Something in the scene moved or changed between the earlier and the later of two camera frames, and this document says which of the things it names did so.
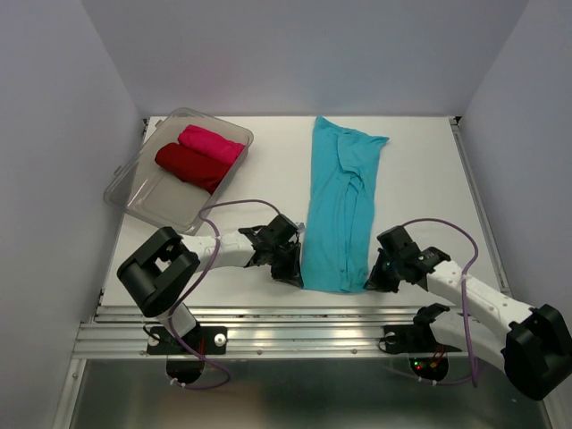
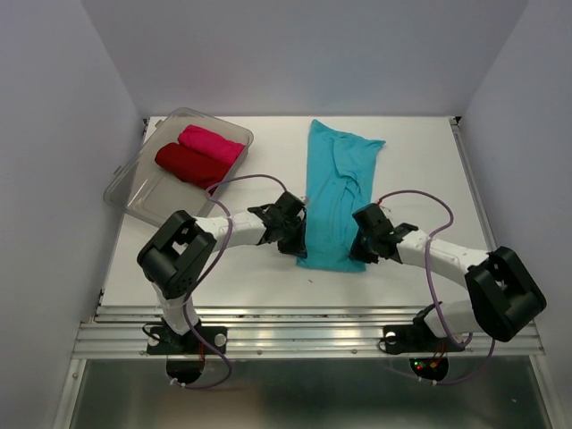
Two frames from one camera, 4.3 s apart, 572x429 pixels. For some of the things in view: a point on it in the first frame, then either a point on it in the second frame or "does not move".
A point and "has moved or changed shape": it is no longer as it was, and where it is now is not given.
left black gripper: (290, 274) → (298, 247)
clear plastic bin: (174, 167) does not move
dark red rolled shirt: (207, 174) does not move
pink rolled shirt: (210, 142) does not move
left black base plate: (202, 340) does not move
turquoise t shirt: (344, 168) has moved or changed shape
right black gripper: (375, 281) → (357, 253)
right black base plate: (417, 338) does not move
